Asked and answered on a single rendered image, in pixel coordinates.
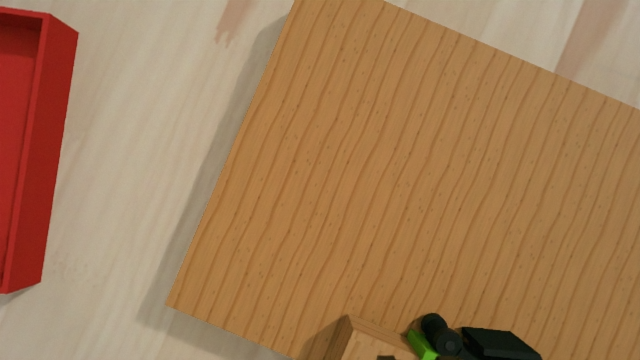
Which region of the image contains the small light wooden block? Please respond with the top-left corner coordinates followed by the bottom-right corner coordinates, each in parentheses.
top-left (331, 313), bottom-right (421, 360)

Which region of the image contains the red open tray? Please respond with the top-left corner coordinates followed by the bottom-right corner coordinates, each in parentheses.
top-left (0, 6), bottom-right (79, 294)

